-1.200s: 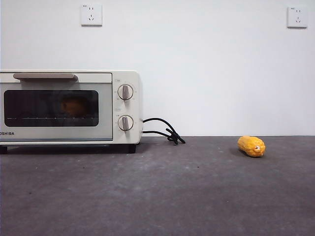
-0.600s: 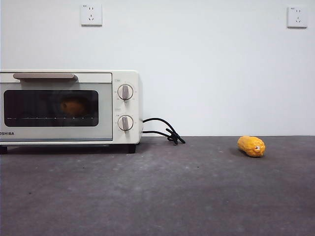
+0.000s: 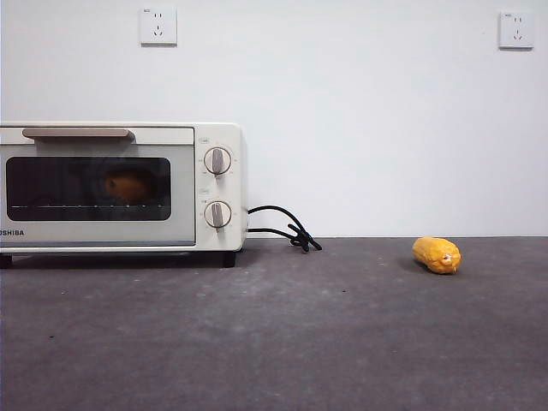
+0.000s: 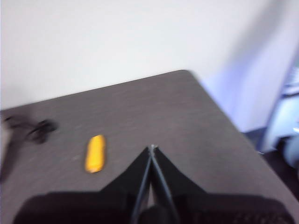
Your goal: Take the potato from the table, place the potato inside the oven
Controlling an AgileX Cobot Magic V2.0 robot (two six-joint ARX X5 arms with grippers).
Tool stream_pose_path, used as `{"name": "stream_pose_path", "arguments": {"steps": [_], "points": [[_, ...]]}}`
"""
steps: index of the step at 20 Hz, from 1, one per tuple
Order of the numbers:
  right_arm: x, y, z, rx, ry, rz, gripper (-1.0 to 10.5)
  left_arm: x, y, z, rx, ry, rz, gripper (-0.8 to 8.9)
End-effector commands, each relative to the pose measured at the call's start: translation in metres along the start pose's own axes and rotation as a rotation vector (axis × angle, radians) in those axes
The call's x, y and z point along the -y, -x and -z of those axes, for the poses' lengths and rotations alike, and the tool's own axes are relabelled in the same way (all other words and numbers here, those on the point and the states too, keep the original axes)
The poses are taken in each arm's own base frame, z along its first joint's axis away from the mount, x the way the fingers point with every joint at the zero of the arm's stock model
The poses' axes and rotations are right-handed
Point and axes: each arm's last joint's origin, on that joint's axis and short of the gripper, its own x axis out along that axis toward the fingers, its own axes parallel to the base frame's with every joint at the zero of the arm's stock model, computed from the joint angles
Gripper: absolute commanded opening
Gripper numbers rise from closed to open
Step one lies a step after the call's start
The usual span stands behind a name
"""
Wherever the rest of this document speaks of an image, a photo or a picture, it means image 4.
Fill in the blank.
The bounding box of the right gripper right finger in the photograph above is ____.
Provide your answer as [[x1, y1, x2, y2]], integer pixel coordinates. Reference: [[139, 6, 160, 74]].
[[151, 145, 293, 224]]

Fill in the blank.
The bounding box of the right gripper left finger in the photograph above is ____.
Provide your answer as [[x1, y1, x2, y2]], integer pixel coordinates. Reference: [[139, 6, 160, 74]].
[[13, 146, 150, 224]]

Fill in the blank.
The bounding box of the yellow corn cob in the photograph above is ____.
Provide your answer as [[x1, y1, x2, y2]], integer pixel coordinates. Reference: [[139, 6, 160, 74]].
[[84, 134, 107, 174]]

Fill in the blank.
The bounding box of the black oven power cable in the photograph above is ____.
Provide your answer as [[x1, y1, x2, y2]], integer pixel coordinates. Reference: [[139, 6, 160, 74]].
[[3, 116, 58, 144]]

